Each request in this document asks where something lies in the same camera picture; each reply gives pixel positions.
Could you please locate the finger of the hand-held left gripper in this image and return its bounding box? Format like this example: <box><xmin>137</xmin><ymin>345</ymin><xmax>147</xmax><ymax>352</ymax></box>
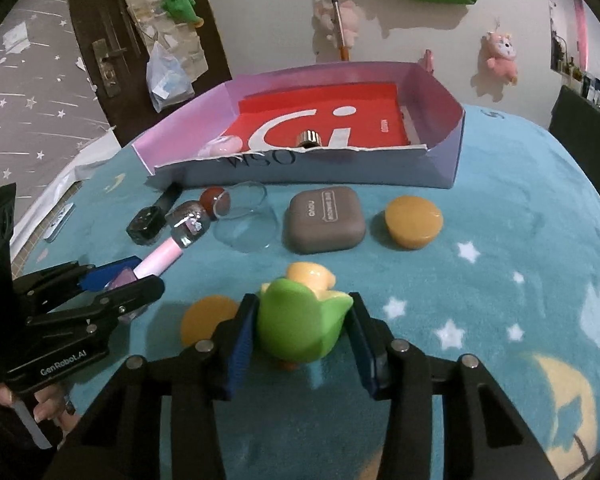
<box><xmin>12</xmin><ymin>256</ymin><xmax>144</xmax><ymax>312</ymax></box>
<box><xmin>26</xmin><ymin>275</ymin><xmax>166</xmax><ymax>342</ymax></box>

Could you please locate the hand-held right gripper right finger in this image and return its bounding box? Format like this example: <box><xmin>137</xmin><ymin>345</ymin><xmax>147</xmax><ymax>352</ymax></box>
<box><xmin>347</xmin><ymin>291</ymin><xmax>561</xmax><ymax>480</ymax></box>

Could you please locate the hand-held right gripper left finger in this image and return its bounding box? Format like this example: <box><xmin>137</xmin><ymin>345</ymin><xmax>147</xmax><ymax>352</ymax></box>
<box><xmin>45</xmin><ymin>294</ymin><xmax>261</xmax><ymax>480</ymax></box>

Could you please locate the green yellow duck toy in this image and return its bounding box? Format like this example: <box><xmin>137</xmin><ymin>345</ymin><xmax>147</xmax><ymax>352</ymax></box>
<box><xmin>256</xmin><ymin>262</ymin><xmax>354</xmax><ymax>372</ymax></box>

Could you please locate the black perfume bottle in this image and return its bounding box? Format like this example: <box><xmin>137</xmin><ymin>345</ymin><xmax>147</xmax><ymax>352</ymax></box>
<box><xmin>126</xmin><ymin>183</ymin><xmax>183</xmax><ymax>246</ymax></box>

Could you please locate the clear glass cup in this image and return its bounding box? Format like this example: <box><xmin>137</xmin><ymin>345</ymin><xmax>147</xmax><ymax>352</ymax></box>
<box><xmin>215</xmin><ymin>180</ymin><xmax>281</xmax><ymax>253</ymax></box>

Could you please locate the orange round disc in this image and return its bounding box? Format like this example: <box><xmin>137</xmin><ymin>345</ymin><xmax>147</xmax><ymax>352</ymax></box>
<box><xmin>384</xmin><ymin>196</ymin><xmax>444</xmax><ymax>250</ymax></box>
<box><xmin>180</xmin><ymin>296</ymin><xmax>241</xmax><ymax>347</ymax></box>

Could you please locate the purple cardboard box red lining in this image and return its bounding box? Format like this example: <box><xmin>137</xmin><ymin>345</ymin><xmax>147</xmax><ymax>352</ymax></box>
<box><xmin>131</xmin><ymin>61</ymin><xmax>466</xmax><ymax>190</ymax></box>

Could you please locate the person's left hand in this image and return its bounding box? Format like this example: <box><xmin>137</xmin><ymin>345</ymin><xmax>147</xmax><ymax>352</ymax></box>
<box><xmin>0</xmin><ymin>382</ymin><xmax>81</xmax><ymax>436</ymax></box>

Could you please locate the pink tube with clear cap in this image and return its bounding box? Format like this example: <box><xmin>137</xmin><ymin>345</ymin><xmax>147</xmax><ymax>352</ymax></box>
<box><xmin>132</xmin><ymin>201</ymin><xmax>214</xmax><ymax>281</ymax></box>

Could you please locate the white flat device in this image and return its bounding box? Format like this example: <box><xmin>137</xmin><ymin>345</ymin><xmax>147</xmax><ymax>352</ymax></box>
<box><xmin>44</xmin><ymin>203</ymin><xmax>76</xmax><ymax>244</ymax></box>

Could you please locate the red-brown ball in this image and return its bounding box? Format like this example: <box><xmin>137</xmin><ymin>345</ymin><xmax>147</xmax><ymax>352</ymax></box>
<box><xmin>201</xmin><ymin>186</ymin><xmax>233</xmax><ymax>221</ymax></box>

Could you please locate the pink round case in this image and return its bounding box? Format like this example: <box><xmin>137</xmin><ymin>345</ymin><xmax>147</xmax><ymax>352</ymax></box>
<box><xmin>197</xmin><ymin>136</ymin><xmax>244</xmax><ymax>157</ymax></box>

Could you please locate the clear plastic bag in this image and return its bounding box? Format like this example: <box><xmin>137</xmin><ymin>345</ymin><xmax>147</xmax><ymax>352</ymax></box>
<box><xmin>146</xmin><ymin>40</ymin><xmax>196</xmax><ymax>114</ymax></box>

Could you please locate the dark brown door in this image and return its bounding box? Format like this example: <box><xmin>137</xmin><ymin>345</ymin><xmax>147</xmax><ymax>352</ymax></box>
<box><xmin>62</xmin><ymin>0</ymin><xmax>234</xmax><ymax>148</ymax></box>

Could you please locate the clear hanging organizer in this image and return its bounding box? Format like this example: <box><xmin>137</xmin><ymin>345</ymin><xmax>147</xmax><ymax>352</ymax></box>
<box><xmin>107</xmin><ymin>0</ymin><xmax>211</xmax><ymax>81</ymax></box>

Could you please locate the green plush toy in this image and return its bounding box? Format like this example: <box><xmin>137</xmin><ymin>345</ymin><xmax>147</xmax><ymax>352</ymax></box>
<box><xmin>161</xmin><ymin>0</ymin><xmax>205</xmax><ymax>28</ymax></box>

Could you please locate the dark covered side table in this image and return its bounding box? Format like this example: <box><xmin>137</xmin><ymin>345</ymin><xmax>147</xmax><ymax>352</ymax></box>
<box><xmin>547</xmin><ymin>85</ymin><xmax>600</xmax><ymax>197</ymax></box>

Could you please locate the pink bear plush toy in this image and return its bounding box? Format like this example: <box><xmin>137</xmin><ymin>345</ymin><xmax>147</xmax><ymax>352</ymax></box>
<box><xmin>481</xmin><ymin>31</ymin><xmax>521</xmax><ymax>85</ymax></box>

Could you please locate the pale pink plush toy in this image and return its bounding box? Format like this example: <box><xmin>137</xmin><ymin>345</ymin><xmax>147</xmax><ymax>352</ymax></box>
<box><xmin>312</xmin><ymin>0</ymin><xmax>366</xmax><ymax>47</ymax></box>

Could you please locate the white orange rod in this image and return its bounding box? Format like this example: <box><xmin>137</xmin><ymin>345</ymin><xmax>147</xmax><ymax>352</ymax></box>
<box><xmin>325</xmin><ymin>0</ymin><xmax>352</xmax><ymax>61</ymax></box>

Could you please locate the row of small bottles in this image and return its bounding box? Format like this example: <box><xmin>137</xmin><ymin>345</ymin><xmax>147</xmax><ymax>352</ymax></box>
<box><xmin>550</xmin><ymin>35</ymin><xmax>600</xmax><ymax>117</ymax></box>

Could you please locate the pink curtain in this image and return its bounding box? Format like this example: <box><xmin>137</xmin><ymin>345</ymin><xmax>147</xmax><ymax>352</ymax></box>
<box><xmin>572</xmin><ymin>0</ymin><xmax>591</xmax><ymax>72</ymax></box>

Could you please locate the brass door handle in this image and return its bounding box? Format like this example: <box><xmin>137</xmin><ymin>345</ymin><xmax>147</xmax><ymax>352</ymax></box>
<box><xmin>91</xmin><ymin>38</ymin><xmax>129</xmax><ymax>99</ymax></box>

